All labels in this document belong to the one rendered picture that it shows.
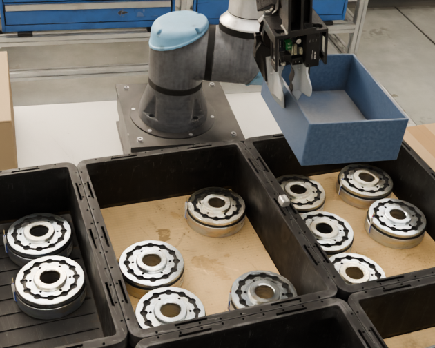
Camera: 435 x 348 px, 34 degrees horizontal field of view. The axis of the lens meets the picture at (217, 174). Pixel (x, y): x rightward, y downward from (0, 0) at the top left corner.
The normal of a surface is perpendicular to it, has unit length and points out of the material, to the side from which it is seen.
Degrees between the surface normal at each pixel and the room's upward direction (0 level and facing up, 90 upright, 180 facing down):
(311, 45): 90
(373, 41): 0
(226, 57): 71
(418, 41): 0
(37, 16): 90
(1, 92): 0
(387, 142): 90
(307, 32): 90
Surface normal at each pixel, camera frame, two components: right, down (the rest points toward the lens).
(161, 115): -0.32, 0.29
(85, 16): 0.24, 0.59
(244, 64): -0.01, 0.54
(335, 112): 0.10, -0.80
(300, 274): -0.94, 0.14
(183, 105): 0.32, 0.35
